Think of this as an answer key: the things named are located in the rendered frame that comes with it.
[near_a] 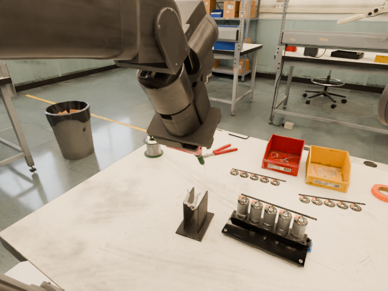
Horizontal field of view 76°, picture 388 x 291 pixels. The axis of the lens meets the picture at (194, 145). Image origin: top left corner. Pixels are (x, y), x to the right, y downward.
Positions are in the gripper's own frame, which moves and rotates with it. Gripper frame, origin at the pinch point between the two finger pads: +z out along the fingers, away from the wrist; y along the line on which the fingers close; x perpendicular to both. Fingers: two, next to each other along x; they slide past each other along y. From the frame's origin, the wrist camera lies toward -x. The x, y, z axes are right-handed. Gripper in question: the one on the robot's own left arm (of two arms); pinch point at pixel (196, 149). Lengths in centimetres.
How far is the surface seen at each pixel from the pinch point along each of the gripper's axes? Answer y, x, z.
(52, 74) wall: 382, -183, 216
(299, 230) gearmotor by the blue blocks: -20.0, 6.1, 12.6
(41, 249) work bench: 25.2, 24.8, 5.7
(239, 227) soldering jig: -9.0, 8.4, 15.6
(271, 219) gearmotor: -14.9, 5.5, 13.0
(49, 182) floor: 146, 1, 112
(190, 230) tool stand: 0.3, 12.1, 13.9
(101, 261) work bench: 12.6, 22.8, 7.1
